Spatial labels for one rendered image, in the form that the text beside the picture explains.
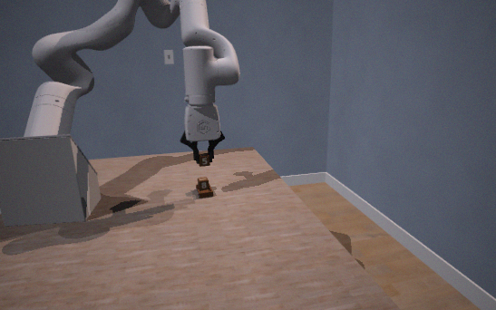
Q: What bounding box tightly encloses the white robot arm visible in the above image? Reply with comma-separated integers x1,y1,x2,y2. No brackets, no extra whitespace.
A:
24,0,239,137

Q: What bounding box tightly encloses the brown number cube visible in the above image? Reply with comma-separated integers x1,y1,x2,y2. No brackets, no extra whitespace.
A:
199,153,210,167
198,177,209,190

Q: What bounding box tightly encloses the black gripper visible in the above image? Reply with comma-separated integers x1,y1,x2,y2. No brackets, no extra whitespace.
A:
180,103,225,164

